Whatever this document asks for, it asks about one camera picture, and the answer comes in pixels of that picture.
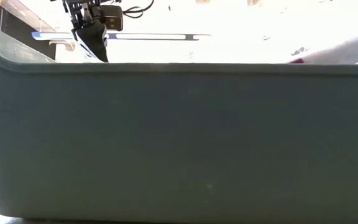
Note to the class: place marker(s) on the dark grey plastic bin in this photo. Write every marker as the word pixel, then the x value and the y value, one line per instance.
pixel 179 140

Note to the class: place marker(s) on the small black distant object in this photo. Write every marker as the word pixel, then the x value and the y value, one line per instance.
pixel 300 50

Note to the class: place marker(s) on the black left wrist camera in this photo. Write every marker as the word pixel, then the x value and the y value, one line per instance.
pixel 112 17

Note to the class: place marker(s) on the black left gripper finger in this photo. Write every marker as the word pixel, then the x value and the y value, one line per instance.
pixel 93 43

